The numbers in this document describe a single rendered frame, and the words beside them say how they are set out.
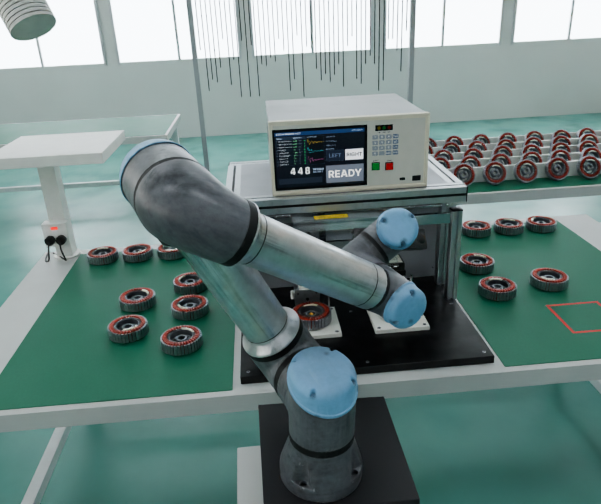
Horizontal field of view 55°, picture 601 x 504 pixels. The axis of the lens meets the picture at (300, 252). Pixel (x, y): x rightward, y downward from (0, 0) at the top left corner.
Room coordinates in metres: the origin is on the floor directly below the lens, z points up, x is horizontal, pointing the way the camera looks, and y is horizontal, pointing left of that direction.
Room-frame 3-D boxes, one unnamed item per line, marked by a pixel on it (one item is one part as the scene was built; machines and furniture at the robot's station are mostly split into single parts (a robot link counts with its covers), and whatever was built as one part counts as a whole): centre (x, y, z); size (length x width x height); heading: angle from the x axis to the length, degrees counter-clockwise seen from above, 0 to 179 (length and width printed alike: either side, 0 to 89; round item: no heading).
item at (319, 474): (0.81, -0.02, 0.87); 0.15 x 0.15 x 0.10
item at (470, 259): (1.76, -0.60, 0.77); 0.11 x 0.11 x 0.04
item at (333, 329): (1.41, -0.02, 0.78); 0.15 x 0.15 x 0.01; 4
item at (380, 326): (1.42, -0.27, 0.78); 0.15 x 0.15 x 0.01; 4
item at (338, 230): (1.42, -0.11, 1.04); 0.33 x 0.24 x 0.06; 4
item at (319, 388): (0.81, -0.02, 0.99); 0.13 x 0.12 x 0.14; 25
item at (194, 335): (1.36, 0.34, 0.77); 0.11 x 0.11 x 0.04
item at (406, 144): (1.74, -0.14, 1.22); 0.44 x 0.39 x 0.20; 94
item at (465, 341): (1.43, -0.14, 0.76); 0.64 x 0.47 x 0.02; 94
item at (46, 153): (1.94, 0.80, 0.98); 0.37 x 0.35 x 0.46; 94
